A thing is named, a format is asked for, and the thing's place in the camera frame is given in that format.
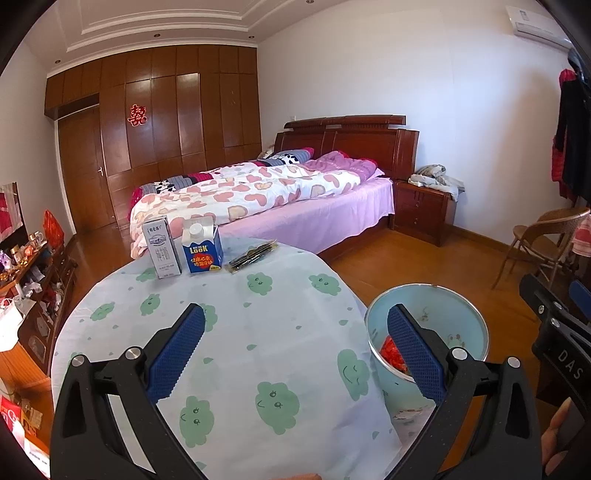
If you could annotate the grey white clothes pile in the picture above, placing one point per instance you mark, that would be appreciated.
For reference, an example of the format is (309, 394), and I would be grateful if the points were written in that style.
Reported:
(436, 180)

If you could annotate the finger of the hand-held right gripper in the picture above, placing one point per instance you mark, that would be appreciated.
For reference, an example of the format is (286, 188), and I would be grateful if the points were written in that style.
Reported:
(538, 295)
(581, 300)

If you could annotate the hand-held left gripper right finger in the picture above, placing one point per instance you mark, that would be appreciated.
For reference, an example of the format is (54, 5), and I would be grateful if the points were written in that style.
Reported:
(415, 355)

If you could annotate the white paper bag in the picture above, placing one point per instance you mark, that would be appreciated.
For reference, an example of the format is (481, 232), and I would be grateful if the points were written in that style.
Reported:
(10, 323)

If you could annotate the red white cloth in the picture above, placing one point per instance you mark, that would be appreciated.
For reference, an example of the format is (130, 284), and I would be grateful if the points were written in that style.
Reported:
(8, 207)

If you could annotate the patchwork cow-print quilt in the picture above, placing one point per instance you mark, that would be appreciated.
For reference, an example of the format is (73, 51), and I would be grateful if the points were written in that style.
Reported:
(171, 182)

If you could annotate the white milk carton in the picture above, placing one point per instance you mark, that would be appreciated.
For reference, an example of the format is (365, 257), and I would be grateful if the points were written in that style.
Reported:
(162, 249)

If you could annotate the television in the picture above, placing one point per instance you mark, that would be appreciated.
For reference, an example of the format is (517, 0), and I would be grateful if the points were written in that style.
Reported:
(9, 235)

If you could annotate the blue milk carton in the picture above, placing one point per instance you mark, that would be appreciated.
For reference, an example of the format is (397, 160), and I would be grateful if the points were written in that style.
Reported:
(203, 254)

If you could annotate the purple ornament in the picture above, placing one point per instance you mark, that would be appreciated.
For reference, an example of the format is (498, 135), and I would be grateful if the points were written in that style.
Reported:
(4, 259)

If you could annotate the light blue trash bin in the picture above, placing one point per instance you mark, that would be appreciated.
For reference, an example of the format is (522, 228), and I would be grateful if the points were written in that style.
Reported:
(443, 318)

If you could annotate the pink bedsheet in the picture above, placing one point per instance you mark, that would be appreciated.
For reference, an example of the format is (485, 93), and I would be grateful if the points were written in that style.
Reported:
(323, 217)

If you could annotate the red knitted mesh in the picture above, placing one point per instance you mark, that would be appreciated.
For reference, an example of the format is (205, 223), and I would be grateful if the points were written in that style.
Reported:
(392, 355)

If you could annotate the brown wooden wardrobe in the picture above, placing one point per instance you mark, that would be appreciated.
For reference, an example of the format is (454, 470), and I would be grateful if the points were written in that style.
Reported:
(194, 115)

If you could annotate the dark foil packets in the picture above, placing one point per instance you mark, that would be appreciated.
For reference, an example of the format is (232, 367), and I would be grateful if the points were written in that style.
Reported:
(251, 256)

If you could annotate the person's right hand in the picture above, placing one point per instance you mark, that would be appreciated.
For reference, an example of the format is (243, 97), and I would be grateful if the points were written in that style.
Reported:
(556, 429)

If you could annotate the wooden chair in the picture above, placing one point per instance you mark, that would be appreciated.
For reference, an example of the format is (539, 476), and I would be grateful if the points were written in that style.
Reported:
(549, 235)

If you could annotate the pink cloth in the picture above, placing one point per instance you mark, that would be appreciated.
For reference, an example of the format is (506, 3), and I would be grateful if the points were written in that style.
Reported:
(582, 241)

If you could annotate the striped cow-print pillow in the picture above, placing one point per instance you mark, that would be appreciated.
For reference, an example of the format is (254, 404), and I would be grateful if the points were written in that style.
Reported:
(286, 158)

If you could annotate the wooden television cabinet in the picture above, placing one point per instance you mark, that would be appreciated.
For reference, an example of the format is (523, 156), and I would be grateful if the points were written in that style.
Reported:
(46, 300)

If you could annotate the wooden nightstand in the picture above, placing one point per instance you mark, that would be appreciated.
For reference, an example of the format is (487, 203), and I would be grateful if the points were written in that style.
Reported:
(422, 217)

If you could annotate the red plastic shopping bag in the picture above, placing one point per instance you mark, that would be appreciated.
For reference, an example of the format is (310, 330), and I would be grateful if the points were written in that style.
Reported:
(53, 230)

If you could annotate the red jacket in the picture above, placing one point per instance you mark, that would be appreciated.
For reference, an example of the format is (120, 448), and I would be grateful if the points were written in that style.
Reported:
(557, 161)

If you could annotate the heart-print white duvet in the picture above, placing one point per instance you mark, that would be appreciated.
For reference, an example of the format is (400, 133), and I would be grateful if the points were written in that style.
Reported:
(240, 194)

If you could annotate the red paper decoration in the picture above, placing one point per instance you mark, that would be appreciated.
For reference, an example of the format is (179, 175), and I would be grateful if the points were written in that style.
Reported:
(137, 114)

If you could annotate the black jacket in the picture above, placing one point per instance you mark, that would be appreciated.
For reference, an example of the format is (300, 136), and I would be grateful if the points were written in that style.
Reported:
(575, 129)

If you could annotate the wooden bed headboard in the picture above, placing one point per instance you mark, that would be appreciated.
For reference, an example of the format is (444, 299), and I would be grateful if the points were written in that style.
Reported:
(369, 147)

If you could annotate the white air conditioner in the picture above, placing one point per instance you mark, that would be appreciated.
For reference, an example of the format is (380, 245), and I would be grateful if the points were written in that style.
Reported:
(538, 23)

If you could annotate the brown wooden door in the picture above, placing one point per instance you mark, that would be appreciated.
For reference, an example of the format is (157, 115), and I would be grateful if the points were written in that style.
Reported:
(85, 170)

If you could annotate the pink purple blanket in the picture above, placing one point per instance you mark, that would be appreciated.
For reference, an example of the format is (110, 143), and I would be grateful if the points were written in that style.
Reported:
(346, 166)

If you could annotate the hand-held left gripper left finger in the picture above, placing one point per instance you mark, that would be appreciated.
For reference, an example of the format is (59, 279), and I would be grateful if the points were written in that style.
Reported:
(178, 355)

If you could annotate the red white carton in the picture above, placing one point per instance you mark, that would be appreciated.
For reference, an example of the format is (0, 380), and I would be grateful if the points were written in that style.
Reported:
(9, 413)

